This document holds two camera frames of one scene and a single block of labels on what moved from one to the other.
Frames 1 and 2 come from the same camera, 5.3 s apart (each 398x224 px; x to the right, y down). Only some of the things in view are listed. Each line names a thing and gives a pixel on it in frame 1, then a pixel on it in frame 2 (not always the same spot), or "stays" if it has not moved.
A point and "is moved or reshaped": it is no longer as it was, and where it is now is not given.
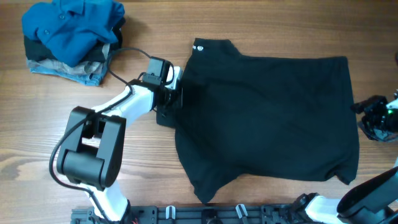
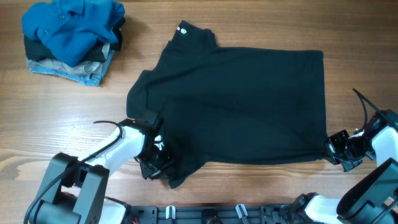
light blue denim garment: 94,78 stays
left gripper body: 172,98 -> 155,162
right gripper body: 380,122 -> 348,152
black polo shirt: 261,117 is moved or reshaped
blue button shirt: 72,30 stays
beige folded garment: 86,67 stays
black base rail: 202,214 stays
